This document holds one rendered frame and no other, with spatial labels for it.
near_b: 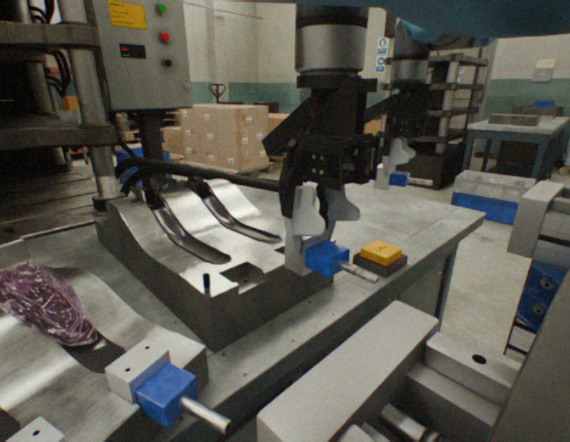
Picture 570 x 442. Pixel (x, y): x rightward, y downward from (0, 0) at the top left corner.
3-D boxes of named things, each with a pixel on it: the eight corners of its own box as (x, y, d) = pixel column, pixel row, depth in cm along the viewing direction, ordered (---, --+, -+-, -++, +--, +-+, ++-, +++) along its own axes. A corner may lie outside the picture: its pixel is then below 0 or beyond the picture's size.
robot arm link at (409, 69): (388, 60, 72) (396, 63, 79) (385, 83, 74) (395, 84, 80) (424, 59, 69) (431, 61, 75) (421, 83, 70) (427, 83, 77)
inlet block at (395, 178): (431, 191, 82) (435, 169, 80) (428, 196, 78) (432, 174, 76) (378, 183, 88) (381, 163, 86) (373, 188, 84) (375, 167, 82)
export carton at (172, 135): (207, 153, 567) (205, 128, 552) (184, 156, 536) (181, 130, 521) (187, 148, 606) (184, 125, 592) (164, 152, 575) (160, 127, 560)
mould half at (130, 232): (333, 282, 63) (338, 215, 58) (214, 353, 46) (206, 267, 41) (196, 215, 96) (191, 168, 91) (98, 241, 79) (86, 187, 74)
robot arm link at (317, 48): (280, 31, 35) (329, 39, 40) (280, 78, 37) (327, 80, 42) (336, 21, 30) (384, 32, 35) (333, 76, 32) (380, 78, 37)
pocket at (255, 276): (267, 293, 50) (266, 271, 49) (238, 308, 47) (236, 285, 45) (247, 281, 53) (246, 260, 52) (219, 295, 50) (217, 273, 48)
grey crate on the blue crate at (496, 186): (532, 195, 316) (537, 179, 310) (525, 205, 287) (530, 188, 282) (463, 183, 354) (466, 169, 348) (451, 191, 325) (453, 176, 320)
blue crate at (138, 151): (173, 168, 421) (170, 151, 413) (143, 174, 391) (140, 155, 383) (145, 162, 454) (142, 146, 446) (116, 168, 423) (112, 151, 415)
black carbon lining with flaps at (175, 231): (288, 249, 60) (288, 198, 57) (211, 281, 50) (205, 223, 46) (191, 204, 84) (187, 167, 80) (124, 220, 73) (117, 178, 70)
